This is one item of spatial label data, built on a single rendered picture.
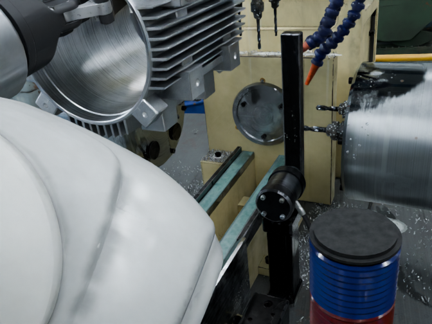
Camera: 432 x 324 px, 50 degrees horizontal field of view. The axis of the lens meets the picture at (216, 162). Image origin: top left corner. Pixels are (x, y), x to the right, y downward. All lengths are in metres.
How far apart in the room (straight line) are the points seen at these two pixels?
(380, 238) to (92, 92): 0.36
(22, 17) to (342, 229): 0.27
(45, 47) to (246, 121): 0.72
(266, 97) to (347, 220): 0.70
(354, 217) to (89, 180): 0.21
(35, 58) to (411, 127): 0.55
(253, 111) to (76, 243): 0.88
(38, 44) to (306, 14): 0.78
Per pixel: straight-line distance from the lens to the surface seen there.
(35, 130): 0.20
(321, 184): 1.08
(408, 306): 0.88
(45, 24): 0.39
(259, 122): 1.05
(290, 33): 0.71
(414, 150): 0.76
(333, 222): 0.33
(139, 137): 0.98
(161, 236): 0.19
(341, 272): 0.31
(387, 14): 4.93
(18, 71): 0.37
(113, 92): 0.56
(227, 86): 1.05
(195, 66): 0.47
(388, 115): 0.77
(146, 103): 0.45
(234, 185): 1.00
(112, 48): 0.62
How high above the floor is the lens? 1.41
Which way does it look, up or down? 28 degrees down
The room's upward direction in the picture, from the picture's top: 6 degrees counter-clockwise
